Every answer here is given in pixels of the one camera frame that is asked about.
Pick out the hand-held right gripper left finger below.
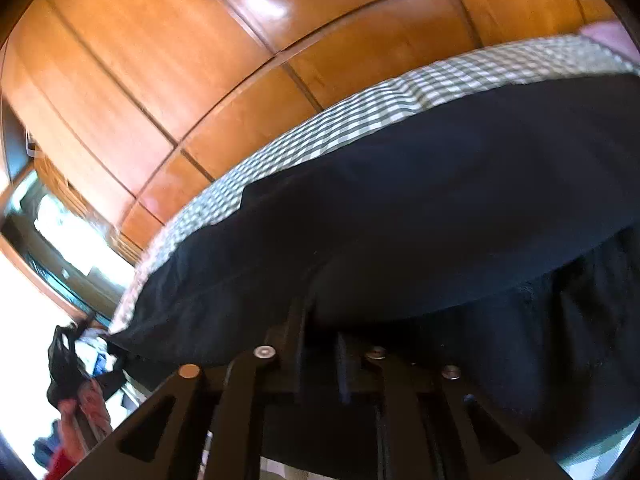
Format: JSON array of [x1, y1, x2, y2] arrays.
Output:
[[65, 302, 307, 480]]

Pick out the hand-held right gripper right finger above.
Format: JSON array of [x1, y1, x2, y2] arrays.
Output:
[[336, 331, 572, 480]]

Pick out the black pants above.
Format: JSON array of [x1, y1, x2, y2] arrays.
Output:
[[107, 72, 640, 463]]

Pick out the pink cloth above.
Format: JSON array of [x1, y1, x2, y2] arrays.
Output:
[[59, 379, 114, 463]]

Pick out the dark cloth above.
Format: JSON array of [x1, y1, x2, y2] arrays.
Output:
[[47, 324, 127, 407]]

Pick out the green checked bedspread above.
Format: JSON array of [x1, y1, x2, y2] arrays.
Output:
[[110, 35, 640, 333]]

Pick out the red cloth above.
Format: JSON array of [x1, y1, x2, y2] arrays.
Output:
[[44, 447, 77, 480]]

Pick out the window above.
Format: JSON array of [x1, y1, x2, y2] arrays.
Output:
[[0, 167, 132, 323]]

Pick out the wooden wardrobe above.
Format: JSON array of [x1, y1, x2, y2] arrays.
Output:
[[0, 0, 621, 267]]

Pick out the purple pillow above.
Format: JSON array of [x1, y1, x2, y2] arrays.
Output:
[[580, 20, 639, 68]]

